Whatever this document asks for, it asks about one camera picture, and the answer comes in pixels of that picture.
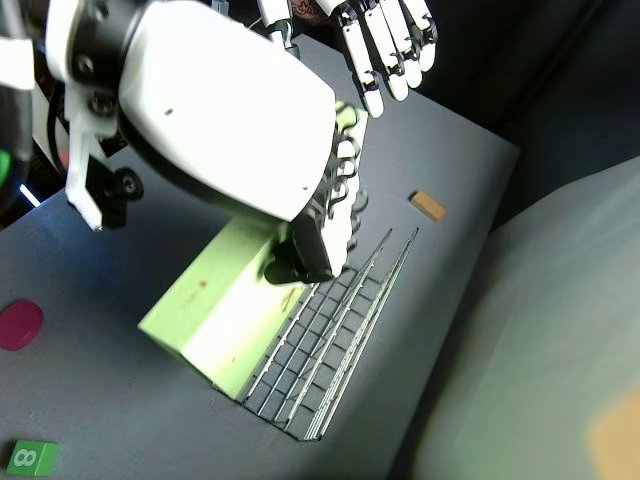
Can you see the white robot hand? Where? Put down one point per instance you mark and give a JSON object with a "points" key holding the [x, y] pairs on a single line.
{"points": [[225, 110], [395, 45]]}

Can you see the pale green hardcover book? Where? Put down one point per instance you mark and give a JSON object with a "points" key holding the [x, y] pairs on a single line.
{"points": [[220, 320]]}

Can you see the tan wooden block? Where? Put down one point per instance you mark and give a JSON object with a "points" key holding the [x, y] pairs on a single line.
{"points": [[428, 205]]}

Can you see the magenta round disc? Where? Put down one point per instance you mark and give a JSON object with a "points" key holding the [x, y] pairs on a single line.
{"points": [[19, 325]]}

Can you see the grey table cloth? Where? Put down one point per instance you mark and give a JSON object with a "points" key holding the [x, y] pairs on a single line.
{"points": [[125, 400]]}

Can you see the green number eight block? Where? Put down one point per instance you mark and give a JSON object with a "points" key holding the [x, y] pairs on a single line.
{"points": [[31, 458]]}

